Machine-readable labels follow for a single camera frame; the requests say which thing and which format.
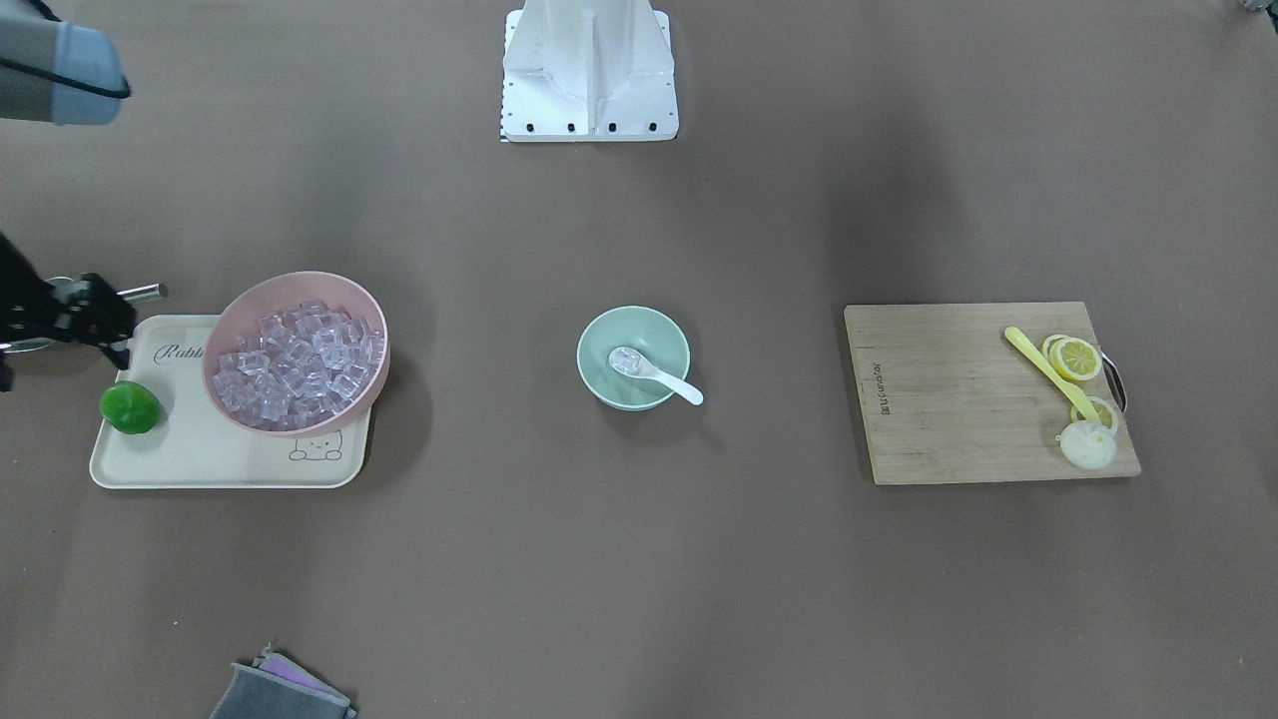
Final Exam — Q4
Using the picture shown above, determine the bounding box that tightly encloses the white ceramic spoon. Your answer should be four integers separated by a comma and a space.
622, 346, 705, 406

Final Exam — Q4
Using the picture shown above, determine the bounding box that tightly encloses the clear ice cube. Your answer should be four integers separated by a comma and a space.
610, 347, 642, 375

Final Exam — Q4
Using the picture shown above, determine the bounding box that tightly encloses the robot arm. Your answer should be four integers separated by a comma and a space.
1, 1, 133, 126

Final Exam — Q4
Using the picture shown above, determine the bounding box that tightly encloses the mint green bowl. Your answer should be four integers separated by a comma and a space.
575, 307, 691, 412

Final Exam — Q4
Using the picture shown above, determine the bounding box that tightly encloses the pink bowl of ice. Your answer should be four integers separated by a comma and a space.
204, 272, 389, 438

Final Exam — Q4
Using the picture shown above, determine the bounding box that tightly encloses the bamboo cutting board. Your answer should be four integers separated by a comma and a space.
843, 301, 1143, 487

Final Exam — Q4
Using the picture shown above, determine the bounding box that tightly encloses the yellow plastic knife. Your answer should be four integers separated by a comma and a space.
1002, 327, 1100, 421

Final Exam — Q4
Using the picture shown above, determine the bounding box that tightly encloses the lemon slice under knife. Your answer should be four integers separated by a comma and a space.
1068, 395, 1121, 435

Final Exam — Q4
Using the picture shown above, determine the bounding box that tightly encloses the cream serving tray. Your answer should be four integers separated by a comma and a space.
89, 315, 371, 488

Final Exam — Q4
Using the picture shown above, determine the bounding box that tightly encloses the grey folded cloth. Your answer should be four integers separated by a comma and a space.
210, 646, 357, 718

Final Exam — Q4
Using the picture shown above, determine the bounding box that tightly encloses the green lime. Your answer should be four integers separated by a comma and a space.
98, 381, 164, 435

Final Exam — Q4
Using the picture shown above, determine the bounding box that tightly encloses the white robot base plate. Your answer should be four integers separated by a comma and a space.
498, 1, 680, 143

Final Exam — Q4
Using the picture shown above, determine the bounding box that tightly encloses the lemon slice near handle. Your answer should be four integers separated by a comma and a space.
1040, 335, 1103, 383

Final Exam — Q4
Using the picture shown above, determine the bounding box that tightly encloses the metal cutting board handle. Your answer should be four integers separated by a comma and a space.
1099, 350, 1128, 412

